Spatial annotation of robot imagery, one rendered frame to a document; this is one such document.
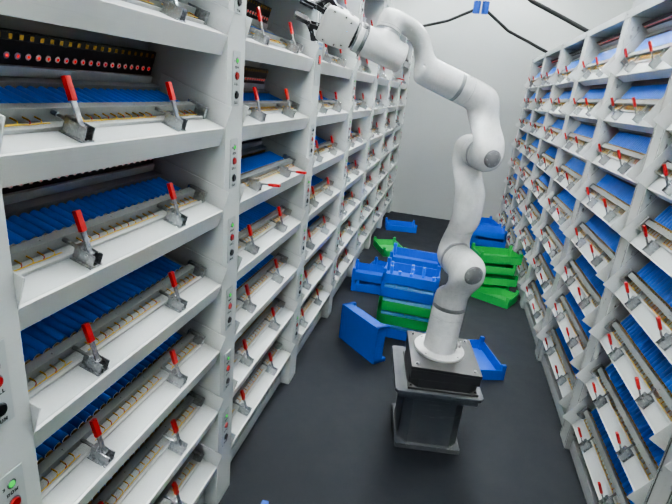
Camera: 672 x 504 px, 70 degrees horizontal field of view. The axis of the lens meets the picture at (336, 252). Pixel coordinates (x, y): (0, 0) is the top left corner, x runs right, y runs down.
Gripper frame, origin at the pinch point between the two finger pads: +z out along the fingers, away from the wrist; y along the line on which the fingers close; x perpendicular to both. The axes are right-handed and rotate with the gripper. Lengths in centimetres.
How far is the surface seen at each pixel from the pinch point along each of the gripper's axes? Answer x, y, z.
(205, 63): -33.8, 8.6, 18.0
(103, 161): -78, 7, 25
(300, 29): 33.9, 18.5, -3.4
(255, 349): -47, 97, -25
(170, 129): -58, 12, 19
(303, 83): 25.3, 32.4, -11.0
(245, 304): -45, 76, -15
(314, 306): 16, 141, -63
